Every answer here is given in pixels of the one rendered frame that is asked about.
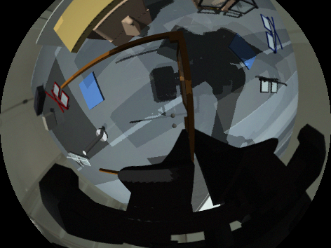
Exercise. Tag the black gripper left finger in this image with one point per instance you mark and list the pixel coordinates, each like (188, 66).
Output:
(175, 172)

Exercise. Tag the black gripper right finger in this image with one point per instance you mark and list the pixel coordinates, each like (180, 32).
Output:
(221, 163)

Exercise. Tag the beige cube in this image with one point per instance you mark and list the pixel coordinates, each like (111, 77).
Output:
(49, 121)

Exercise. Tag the grey flat rectangular panel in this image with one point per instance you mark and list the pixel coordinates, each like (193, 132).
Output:
(48, 36)

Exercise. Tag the black glasses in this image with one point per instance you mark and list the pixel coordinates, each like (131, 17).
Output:
(265, 85)

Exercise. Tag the white-framed glasses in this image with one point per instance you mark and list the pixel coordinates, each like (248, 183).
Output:
(79, 159)

